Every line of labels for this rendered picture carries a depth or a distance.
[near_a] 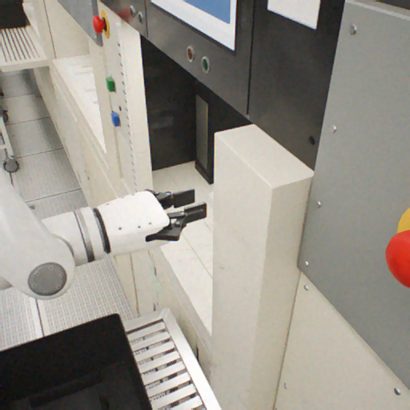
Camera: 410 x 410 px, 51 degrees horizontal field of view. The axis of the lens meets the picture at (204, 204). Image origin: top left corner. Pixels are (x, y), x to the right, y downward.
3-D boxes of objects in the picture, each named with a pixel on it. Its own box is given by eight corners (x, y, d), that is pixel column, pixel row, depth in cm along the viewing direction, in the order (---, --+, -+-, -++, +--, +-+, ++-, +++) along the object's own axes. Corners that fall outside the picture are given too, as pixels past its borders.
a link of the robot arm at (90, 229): (78, 239, 71) (96, 234, 72) (91, 274, 65) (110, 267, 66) (69, 198, 66) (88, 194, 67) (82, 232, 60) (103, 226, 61)
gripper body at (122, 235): (90, 231, 72) (152, 214, 76) (106, 271, 65) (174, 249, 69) (82, 196, 68) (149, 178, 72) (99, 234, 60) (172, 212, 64)
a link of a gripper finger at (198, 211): (168, 227, 70) (205, 215, 72) (176, 238, 68) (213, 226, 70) (167, 211, 68) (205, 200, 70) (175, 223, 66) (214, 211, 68)
